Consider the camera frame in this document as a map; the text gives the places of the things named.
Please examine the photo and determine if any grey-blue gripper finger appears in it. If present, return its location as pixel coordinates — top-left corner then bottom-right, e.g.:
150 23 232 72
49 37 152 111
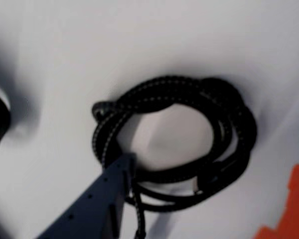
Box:
36 153 138 239

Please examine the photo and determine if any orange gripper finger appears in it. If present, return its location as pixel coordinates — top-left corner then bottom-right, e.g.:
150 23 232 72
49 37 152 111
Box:
253 163 299 239

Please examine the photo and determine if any black braided USB cable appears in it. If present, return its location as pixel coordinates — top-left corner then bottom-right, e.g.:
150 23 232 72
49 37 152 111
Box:
91 74 259 239

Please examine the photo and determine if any black perforated strap band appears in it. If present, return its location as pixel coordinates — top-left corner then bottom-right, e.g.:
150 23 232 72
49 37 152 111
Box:
0 82 12 155

